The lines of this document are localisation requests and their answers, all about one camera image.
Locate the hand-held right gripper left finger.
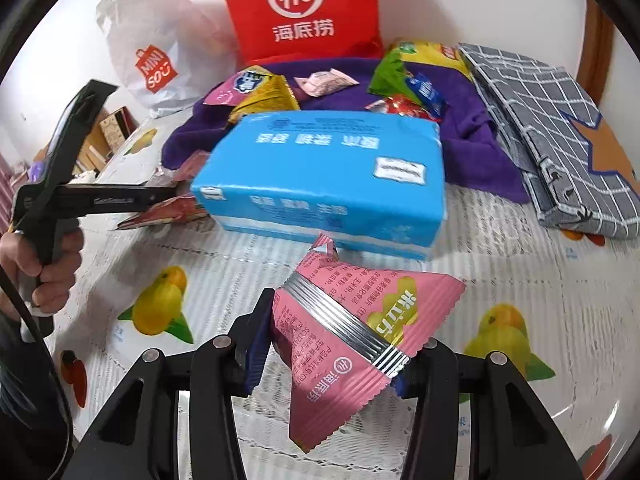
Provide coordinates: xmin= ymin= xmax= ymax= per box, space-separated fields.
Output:
xmin=60 ymin=287 xmax=276 ymax=480

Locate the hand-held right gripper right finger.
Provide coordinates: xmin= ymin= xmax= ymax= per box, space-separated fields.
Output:
xmin=392 ymin=337 xmax=583 ymax=480

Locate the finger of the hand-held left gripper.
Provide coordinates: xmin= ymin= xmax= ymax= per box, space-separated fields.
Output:
xmin=30 ymin=80 xmax=120 ymax=197

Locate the pink triangular snack packet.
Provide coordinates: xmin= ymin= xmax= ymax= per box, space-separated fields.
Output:
xmin=270 ymin=234 xmax=467 ymax=453

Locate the small pink snack packet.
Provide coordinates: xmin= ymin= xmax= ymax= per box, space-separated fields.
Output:
xmin=294 ymin=71 xmax=360 ymax=97

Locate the red snack packet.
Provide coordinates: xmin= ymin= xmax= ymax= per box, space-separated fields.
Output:
xmin=365 ymin=94 xmax=443 ymax=122

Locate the blue snack packet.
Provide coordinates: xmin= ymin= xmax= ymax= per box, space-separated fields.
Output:
xmin=405 ymin=74 xmax=448 ymax=121

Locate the person's left forearm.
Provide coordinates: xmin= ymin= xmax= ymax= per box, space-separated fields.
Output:
xmin=0 ymin=307 xmax=76 ymax=480

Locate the person's left hand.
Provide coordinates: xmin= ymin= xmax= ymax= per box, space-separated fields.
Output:
xmin=0 ymin=229 xmax=85 ymax=322

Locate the wooden furniture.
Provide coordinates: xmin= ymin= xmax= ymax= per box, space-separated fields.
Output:
xmin=35 ymin=105 xmax=137 ymax=176

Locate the patterned box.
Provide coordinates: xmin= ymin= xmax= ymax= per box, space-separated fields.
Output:
xmin=99 ymin=107 xmax=137 ymax=155

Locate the white plastic bag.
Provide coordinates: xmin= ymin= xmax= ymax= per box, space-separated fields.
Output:
xmin=95 ymin=0 xmax=241 ymax=118

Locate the blue tissue pack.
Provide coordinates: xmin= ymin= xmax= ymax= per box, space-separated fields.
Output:
xmin=191 ymin=110 xmax=447 ymax=262

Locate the pink and yellow snack packet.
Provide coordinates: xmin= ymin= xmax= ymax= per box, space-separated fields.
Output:
xmin=202 ymin=66 xmax=301 ymax=126

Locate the purple towel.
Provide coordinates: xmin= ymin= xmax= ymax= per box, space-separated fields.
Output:
xmin=162 ymin=57 xmax=532 ymax=206

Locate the grey checked cloth with star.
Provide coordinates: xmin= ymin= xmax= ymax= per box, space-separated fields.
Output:
xmin=457 ymin=42 xmax=640 ymax=241

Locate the red paper bag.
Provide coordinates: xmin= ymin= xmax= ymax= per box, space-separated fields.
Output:
xmin=214 ymin=0 xmax=384 ymax=68

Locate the green snack packet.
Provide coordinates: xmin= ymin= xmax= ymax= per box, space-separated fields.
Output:
xmin=369 ymin=50 xmax=417 ymax=99

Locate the yellow snack bag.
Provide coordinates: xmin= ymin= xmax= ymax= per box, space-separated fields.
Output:
xmin=387 ymin=40 xmax=473 ymax=81

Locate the brown wooden door frame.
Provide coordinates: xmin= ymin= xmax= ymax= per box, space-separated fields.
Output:
xmin=575 ymin=0 xmax=617 ymax=107

